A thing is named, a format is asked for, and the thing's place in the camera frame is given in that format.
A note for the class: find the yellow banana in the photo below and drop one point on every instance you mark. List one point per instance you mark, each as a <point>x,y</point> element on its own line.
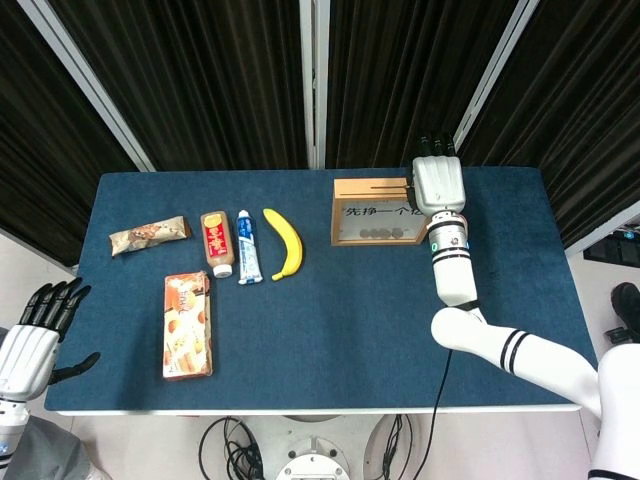
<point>292,245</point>

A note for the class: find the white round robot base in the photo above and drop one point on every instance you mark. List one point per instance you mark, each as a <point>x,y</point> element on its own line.
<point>312,450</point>

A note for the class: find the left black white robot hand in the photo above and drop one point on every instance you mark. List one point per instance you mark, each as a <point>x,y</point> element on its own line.
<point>25,360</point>

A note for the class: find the brown bottle with red label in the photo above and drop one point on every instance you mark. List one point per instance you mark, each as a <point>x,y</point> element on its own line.
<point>216,240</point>

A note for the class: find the grey partition frame post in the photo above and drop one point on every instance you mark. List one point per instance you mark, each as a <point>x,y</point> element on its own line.
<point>85,75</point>
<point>487,80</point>
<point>312,75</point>

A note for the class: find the black pleated curtain panel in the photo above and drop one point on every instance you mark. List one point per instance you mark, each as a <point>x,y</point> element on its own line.
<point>390,75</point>
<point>200,80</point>
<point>575,100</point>
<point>45,165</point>

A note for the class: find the black electronic equipment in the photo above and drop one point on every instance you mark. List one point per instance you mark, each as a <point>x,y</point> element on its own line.
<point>612,247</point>

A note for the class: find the brown crinkled snack bag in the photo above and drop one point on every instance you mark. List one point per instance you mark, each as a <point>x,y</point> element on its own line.
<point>147,235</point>

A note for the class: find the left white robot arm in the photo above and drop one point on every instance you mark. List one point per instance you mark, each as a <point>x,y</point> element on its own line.
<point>12,430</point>

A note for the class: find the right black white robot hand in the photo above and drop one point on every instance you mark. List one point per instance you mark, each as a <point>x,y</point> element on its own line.
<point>440,182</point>

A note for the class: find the blue felt table cover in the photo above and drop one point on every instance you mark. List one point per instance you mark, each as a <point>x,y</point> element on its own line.
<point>325,350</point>

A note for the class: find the orange egg roll biscuit box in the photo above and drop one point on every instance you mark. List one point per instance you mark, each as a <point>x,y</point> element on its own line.
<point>187,330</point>

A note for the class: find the wooden glass-front money box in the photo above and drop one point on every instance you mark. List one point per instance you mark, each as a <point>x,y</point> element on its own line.
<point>370,192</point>

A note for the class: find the blue white toothpaste tube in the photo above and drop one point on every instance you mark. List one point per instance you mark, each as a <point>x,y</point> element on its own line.
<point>248,250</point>

